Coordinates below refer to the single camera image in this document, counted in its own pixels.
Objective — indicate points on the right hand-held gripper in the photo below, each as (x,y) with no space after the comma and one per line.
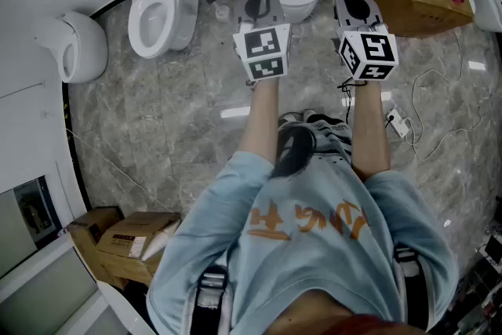
(368,53)

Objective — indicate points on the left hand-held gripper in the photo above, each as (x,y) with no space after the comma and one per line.
(262,51)

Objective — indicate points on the person's left forearm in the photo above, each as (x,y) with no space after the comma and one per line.
(260,117)

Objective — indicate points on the person's right forearm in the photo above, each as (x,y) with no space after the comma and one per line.
(370,129)

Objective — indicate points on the elongated white toilet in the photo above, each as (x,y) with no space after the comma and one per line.
(157,4)

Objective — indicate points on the rounded white toilet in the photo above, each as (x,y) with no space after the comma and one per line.
(84,39)

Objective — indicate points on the round floor drain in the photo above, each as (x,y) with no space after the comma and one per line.
(222,13)

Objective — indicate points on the white sneaker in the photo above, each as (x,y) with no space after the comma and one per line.
(290,117)
(310,114)

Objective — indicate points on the white power strip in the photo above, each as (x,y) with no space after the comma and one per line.
(398,123)

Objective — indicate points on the white foam insert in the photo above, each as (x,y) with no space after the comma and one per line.
(158,241)

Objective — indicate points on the light brown cardboard box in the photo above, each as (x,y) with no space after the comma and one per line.
(129,235)

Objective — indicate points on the light blue printed t-shirt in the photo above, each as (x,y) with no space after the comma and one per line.
(306,270)

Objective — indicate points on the dark brown cardboard box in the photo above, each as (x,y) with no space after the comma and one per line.
(88,231)

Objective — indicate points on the dark cluttered shelf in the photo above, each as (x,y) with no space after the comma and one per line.
(482,270)

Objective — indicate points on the person's neck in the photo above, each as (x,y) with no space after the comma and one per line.
(313,314)

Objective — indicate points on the white framed glass cabinet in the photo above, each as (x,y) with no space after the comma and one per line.
(47,278)

